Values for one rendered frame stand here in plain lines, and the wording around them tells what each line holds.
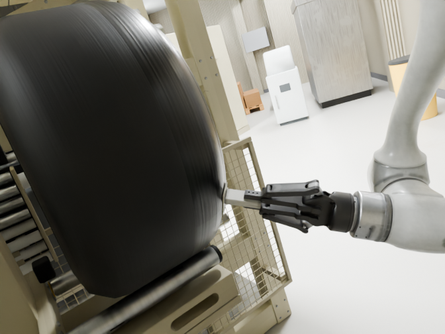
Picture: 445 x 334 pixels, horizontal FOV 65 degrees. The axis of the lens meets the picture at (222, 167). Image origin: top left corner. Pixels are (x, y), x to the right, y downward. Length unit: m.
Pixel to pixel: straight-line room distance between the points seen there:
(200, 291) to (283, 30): 11.33
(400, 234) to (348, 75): 6.27
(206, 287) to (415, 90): 0.55
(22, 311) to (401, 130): 0.80
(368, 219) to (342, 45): 6.25
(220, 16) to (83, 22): 12.02
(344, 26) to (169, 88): 6.35
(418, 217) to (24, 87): 0.64
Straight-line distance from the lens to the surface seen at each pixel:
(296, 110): 6.26
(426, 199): 0.71
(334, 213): 0.66
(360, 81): 6.94
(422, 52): 0.62
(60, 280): 1.00
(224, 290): 0.81
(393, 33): 6.71
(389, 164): 0.78
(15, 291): 0.78
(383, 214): 0.67
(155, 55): 0.60
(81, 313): 1.06
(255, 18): 12.50
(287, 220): 0.70
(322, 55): 6.79
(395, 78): 4.73
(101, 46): 0.60
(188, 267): 0.78
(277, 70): 6.26
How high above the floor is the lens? 1.29
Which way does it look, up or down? 15 degrees down
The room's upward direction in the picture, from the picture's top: 18 degrees counter-clockwise
